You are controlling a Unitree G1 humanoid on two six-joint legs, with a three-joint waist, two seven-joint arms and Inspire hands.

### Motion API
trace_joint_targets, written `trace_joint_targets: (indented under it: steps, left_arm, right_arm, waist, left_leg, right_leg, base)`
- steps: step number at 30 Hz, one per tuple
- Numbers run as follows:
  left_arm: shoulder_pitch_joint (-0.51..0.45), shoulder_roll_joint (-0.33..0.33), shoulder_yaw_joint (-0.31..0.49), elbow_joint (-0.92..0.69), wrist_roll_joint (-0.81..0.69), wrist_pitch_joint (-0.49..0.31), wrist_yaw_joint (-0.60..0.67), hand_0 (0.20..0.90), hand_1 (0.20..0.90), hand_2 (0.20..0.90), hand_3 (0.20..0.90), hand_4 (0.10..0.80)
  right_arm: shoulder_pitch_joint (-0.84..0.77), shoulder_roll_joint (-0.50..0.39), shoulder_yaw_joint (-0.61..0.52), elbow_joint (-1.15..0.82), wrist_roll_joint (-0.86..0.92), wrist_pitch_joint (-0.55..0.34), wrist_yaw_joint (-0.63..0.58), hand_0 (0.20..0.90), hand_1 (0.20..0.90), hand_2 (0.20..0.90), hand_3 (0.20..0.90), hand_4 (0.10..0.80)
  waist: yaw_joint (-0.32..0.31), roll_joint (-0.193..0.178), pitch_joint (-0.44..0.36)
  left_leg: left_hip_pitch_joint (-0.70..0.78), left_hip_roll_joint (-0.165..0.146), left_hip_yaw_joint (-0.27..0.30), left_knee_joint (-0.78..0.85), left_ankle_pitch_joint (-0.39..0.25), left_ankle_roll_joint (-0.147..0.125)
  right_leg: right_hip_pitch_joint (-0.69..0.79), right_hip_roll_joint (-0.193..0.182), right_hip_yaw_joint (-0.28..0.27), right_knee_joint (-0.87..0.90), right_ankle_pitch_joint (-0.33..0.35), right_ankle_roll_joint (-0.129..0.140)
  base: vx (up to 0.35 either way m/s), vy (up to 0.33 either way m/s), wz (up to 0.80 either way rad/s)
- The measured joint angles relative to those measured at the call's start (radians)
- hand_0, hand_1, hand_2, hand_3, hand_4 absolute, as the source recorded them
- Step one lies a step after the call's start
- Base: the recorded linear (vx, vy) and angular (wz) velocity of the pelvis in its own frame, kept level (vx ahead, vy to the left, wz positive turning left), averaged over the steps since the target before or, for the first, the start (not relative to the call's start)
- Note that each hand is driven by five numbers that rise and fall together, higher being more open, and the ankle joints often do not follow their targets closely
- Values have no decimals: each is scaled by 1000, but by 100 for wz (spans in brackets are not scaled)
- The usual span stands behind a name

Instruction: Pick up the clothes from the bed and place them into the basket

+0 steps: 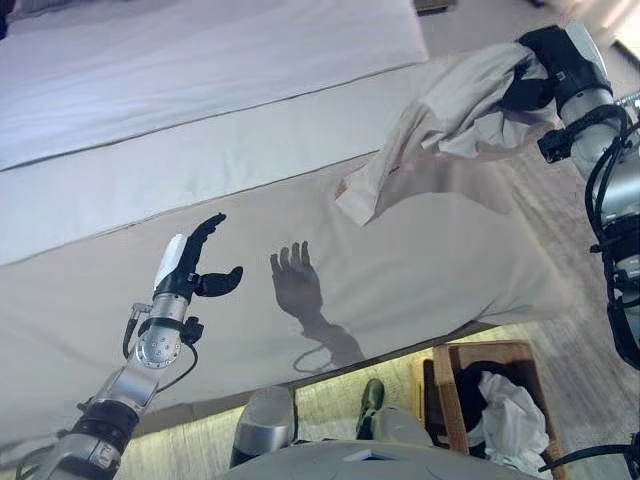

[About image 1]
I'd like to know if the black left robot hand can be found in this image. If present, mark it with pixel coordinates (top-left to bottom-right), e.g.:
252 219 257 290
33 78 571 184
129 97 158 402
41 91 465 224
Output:
152 213 245 304

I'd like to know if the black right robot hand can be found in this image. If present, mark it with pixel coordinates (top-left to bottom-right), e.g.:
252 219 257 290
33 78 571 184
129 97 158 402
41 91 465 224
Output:
499 22 614 112

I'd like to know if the beige shirt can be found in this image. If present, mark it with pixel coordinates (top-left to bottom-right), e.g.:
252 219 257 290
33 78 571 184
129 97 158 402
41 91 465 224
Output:
334 42 560 227

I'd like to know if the black garment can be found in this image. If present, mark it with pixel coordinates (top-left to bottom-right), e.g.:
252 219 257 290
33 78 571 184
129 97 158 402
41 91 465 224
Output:
456 358 507 460

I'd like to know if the white garment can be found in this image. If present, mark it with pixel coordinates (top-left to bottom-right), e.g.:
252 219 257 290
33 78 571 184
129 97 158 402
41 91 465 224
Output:
477 370 552 477

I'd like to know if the beige covered bed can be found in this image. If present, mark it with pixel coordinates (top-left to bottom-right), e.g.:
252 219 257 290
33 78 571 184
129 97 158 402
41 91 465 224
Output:
0 0 587 452

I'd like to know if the brown wicker basket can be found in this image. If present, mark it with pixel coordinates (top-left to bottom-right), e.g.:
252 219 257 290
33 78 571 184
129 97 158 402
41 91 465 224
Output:
432 340 570 480

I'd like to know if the white duvet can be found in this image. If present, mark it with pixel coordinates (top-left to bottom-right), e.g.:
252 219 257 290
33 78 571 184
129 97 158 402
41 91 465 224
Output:
0 0 436 266

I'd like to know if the grey area rug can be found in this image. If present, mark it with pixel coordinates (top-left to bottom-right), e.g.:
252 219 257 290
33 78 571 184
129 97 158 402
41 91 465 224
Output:
124 64 640 480

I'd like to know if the silver right robot leg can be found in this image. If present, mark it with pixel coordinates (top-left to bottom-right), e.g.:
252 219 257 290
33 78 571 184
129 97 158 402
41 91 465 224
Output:
355 378 437 452

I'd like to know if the grey robot torso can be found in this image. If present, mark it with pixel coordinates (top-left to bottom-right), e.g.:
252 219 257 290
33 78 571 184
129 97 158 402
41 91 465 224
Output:
219 439 541 480

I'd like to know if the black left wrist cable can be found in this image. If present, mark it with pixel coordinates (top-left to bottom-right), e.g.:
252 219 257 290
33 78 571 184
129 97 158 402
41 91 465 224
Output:
122 301 199 390

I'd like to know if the thin black strap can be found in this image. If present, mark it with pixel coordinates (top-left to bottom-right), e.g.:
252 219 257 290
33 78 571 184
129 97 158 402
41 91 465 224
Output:
537 443 627 474

